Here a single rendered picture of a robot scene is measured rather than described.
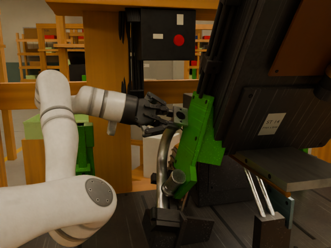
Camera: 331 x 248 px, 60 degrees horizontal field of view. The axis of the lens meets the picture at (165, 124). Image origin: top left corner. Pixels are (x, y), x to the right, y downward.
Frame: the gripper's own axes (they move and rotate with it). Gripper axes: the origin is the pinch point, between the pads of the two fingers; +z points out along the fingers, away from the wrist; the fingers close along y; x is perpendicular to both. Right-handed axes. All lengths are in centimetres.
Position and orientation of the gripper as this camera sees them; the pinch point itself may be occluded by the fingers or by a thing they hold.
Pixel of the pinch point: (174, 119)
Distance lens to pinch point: 76.3
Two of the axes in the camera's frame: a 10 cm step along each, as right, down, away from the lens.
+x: -3.5, 5.2, 7.8
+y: 0.1, -8.3, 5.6
